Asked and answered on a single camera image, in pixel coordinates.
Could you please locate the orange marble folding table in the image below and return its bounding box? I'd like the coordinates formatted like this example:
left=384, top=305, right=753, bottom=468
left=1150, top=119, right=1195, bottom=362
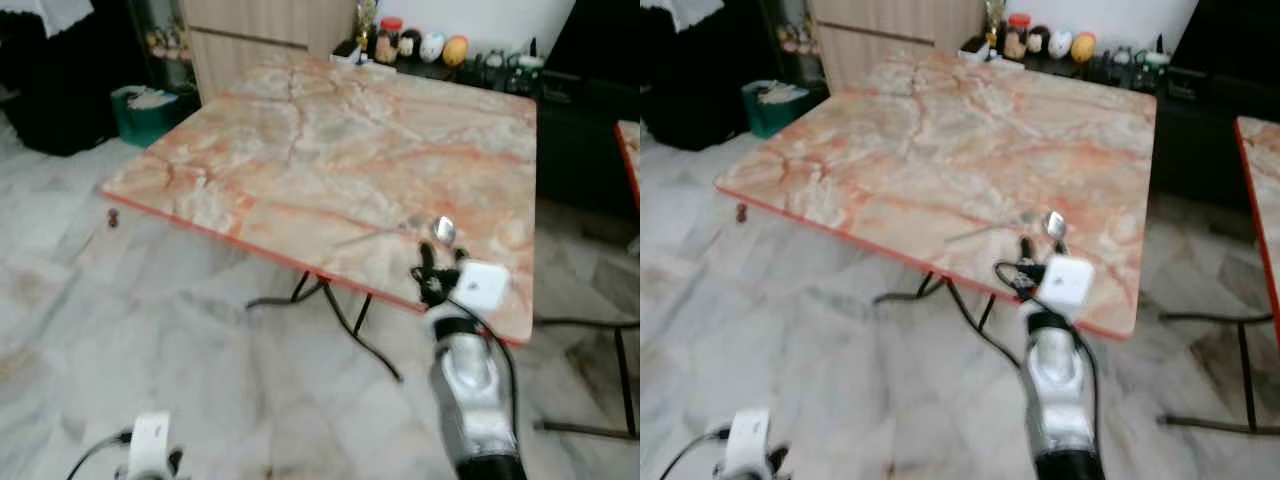
left=714, top=50, right=1159, bottom=373
left=100, top=55, right=538, bottom=384

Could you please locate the red lid jar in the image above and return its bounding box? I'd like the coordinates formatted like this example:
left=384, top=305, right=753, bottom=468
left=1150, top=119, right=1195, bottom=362
left=1004, top=12, right=1032, bottom=60
left=375, top=16, right=404, bottom=65

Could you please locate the gold trophy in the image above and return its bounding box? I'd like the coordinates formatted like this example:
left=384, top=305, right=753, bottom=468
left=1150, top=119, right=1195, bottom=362
left=354, top=0, right=382, bottom=57
left=984, top=0, right=1010, bottom=52

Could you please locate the light wooden cabinet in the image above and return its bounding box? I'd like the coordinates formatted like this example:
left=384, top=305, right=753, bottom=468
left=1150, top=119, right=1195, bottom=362
left=180, top=0, right=367, bottom=105
left=808, top=0, right=992, bottom=97

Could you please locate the black television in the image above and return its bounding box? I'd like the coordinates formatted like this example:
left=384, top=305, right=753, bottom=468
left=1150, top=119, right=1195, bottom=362
left=1168, top=0, right=1280, bottom=83
left=545, top=0, right=641, bottom=87

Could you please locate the green plastic basket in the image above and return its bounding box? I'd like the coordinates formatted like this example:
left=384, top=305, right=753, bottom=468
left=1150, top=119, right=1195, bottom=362
left=110, top=84, right=202, bottom=150
left=741, top=79, right=830, bottom=140

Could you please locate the black sofa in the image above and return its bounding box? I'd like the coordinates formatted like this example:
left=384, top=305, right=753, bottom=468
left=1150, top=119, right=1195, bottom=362
left=0, top=0, right=147, bottom=157
left=640, top=0, right=772, bottom=152

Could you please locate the dark glass display cabinet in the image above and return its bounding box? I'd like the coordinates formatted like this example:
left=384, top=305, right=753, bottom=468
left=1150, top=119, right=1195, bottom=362
left=130, top=0, right=197, bottom=97
left=760, top=0, right=827, bottom=92

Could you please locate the white lace cloth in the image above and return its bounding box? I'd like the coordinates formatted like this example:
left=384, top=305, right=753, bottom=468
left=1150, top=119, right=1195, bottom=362
left=640, top=0, right=714, bottom=34
left=0, top=0, right=97, bottom=37

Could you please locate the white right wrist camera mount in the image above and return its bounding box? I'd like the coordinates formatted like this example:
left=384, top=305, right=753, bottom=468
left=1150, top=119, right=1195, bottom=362
left=1037, top=256, right=1095, bottom=323
left=455, top=261, right=511, bottom=314

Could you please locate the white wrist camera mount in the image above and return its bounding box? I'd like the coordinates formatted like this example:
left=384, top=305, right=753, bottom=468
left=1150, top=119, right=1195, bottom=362
left=727, top=408, right=774, bottom=480
left=127, top=412, right=174, bottom=480
left=1037, top=256, right=1095, bottom=323
left=455, top=261, right=511, bottom=314

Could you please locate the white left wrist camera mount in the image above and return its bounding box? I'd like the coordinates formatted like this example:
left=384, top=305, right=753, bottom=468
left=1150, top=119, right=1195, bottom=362
left=127, top=412, right=174, bottom=480
left=727, top=408, right=774, bottom=480

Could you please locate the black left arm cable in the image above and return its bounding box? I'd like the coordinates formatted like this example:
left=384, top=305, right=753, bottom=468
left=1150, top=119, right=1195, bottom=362
left=660, top=427, right=734, bottom=480
left=65, top=429, right=134, bottom=480

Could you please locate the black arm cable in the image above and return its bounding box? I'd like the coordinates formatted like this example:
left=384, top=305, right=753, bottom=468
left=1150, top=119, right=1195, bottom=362
left=660, top=427, right=734, bottom=480
left=1072, top=308, right=1103, bottom=411
left=65, top=429, right=134, bottom=480
left=462, top=300, right=519, bottom=411

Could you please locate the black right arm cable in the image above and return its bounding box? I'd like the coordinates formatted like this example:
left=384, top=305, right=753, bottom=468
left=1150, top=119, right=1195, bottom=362
left=462, top=300, right=519, bottom=411
left=1072, top=308, right=1103, bottom=411

